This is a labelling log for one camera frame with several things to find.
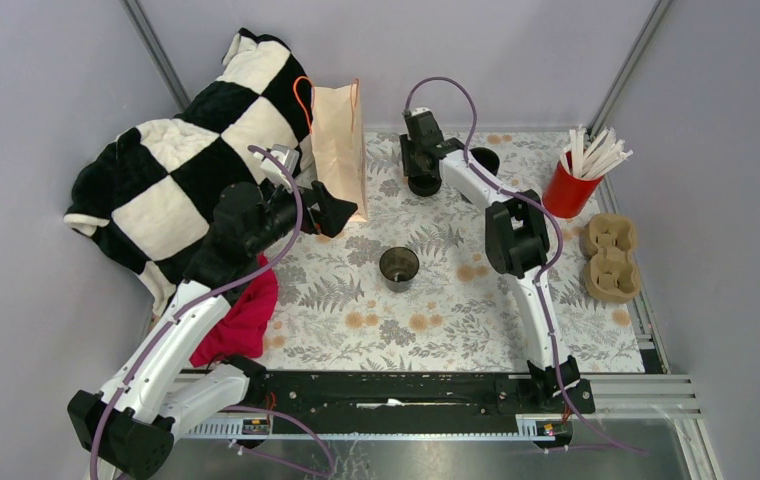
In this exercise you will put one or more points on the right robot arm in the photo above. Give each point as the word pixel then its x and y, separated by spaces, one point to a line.
pixel 516 245

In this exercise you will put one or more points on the red cup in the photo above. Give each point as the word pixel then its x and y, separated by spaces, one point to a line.
pixel 565 196

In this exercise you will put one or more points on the black white checkered blanket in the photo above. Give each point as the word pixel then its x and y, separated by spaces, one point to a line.
pixel 147 199

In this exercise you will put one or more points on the stack of black cups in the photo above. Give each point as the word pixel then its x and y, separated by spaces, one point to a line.
pixel 477 181

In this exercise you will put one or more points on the white paper straws bundle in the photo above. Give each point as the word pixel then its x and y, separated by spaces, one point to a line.
pixel 592 160

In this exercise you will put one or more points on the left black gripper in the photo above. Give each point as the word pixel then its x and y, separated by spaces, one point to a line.
pixel 335 212

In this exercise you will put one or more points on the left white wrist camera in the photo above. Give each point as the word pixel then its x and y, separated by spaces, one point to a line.
pixel 278 165

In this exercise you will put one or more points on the black coffee cup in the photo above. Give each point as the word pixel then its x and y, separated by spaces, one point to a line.
pixel 398 267

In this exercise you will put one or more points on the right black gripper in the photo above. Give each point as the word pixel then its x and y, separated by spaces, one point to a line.
pixel 408 168

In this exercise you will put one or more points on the stack of black lids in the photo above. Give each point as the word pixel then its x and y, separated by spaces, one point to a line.
pixel 424 185

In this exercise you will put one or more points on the brown cardboard cup carrier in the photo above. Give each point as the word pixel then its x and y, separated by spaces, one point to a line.
pixel 610 275

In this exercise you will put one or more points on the peach paper bag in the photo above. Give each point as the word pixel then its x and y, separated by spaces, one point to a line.
pixel 336 129

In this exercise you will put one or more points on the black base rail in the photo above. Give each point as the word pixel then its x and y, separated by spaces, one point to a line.
pixel 412 403

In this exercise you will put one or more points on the red cloth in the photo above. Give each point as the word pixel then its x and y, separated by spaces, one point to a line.
pixel 242 330

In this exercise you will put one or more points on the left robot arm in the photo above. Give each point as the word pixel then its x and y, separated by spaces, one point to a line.
pixel 133 422

